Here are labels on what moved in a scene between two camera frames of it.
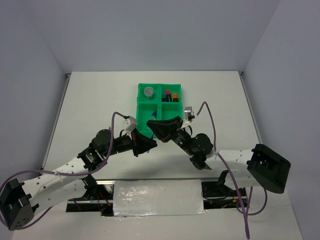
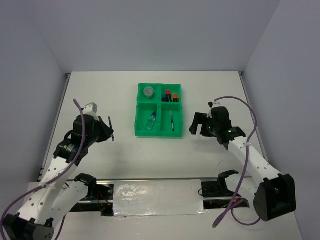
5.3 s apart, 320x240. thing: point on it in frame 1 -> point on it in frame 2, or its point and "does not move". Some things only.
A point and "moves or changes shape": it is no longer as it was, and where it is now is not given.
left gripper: x=140 y=143 -> x=107 y=131
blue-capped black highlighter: x=164 y=98 does not move
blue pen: x=152 y=137 moves or changes shape
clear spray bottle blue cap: x=153 y=117 does not move
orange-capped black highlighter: x=175 y=97 does not move
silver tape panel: x=157 y=198 does not move
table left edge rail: x=56 y=121 does not move
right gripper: x=164 y=128 -> x=199 y=118
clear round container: x=148 y=92 does not move
